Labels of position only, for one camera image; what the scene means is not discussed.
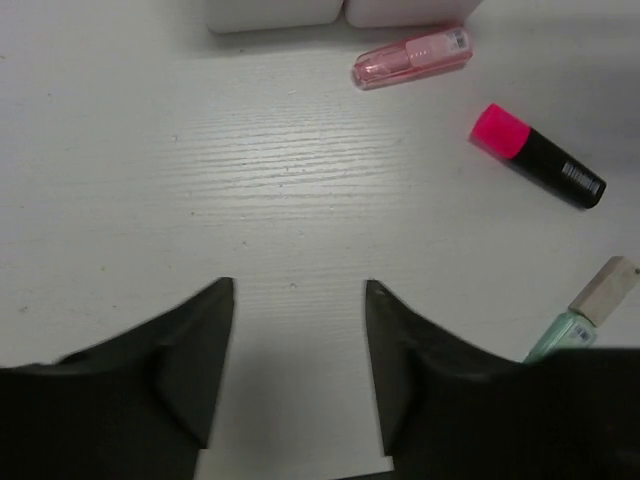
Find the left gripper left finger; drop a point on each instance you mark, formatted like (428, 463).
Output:
(139, 405)

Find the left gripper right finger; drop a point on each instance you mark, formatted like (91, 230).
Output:
(451, 410)

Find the pink cap black highlighter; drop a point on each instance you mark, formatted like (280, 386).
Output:
(523, 148)

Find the pink correction tape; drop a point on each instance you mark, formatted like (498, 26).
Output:
(422, 56)

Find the green correction tape cap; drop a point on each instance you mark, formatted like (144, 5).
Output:
(569, 330)

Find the left white compartment organizer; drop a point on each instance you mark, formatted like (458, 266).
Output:
(233, 16)

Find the white compartment organizer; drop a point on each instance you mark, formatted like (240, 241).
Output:
(406, 13)
(233, 16)

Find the right white compartment organizer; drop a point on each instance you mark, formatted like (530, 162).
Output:
(406, 13)

